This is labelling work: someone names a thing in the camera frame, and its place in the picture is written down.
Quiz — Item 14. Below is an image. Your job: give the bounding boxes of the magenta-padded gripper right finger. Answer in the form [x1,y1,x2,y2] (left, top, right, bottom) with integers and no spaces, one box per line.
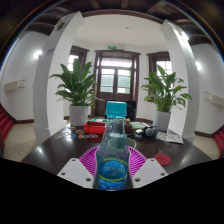
[127,145,169,189]

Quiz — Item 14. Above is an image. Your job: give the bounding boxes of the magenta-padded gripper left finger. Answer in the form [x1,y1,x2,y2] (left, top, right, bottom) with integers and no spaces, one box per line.
[57,145,102,189]

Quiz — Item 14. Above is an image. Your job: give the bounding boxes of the clear blue-capped drink bottle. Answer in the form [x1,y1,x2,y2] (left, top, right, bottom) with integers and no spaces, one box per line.
[94,100,132,192]

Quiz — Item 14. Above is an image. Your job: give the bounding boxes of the grey-green mug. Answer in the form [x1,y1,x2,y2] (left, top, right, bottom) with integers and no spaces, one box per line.
[107,136,138,151]

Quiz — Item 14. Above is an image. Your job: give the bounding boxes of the flat round red coaster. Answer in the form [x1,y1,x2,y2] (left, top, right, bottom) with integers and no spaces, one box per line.
[153,152,173,167]

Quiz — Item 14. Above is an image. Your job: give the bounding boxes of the black grey headphones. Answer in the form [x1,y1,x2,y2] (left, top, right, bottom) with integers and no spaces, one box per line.
[143,125,159,138]

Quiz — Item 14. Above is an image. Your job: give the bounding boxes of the red plastic box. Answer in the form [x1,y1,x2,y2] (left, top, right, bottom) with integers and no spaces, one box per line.
[83,120,107,135]

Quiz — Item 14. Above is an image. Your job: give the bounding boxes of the brown box with white items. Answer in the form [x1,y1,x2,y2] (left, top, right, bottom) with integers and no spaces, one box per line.
[124,119,133,134]

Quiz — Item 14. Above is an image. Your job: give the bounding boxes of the printed magazine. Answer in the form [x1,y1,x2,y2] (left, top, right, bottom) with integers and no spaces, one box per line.
[155,130,185,145]

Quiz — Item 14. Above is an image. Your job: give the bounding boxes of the green flat box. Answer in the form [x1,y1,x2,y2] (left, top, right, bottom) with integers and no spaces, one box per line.
[90,117,108,124]

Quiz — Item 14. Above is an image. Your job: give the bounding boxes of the white square pillar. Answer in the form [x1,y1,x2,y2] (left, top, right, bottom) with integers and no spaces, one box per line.
[159,19,201,143]
[32,11,85,144]

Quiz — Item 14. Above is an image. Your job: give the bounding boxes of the leafy plant in white pot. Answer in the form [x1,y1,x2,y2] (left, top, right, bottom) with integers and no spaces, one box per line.
[141,64,193,132]
[49,58,101,127]

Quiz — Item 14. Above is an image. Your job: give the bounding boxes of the dark wooden glazed double door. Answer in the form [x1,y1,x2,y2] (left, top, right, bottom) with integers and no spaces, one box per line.
[94,49,142,118]

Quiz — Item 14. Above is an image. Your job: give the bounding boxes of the red carpeted staircase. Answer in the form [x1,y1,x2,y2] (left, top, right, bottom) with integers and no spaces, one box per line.
[0,104,14,141]
[214,128,224,154]

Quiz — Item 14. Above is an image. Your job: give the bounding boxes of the dark wooden framed window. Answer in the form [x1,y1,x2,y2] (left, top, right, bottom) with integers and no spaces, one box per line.
[68,45,90,73]
[146,50,174,81]

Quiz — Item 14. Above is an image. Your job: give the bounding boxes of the purple pillar sign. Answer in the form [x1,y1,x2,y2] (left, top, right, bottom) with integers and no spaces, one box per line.
[43,48,55,58]

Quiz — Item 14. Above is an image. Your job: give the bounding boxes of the bright pillar spotlight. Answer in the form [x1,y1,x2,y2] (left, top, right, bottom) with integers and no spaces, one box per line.
[179,30,190,42]

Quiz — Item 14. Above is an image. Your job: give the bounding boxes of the white wall-mounted unit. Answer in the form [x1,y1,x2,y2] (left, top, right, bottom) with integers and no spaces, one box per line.
[204,91,224,108]
[3,79,26,93]

